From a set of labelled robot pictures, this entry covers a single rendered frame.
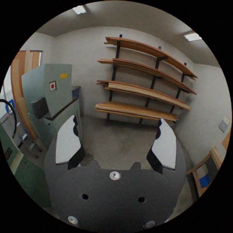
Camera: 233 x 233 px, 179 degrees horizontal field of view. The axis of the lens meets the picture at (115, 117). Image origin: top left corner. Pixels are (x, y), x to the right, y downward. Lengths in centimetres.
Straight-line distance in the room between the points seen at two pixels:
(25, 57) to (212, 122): 457
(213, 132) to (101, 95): 316
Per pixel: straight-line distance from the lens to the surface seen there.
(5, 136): 87
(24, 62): 230
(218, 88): 267
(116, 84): 142
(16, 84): 210
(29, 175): 99
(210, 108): 257
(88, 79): 201
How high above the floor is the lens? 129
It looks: 32 degrees down
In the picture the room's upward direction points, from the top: 10 degrees clockwise
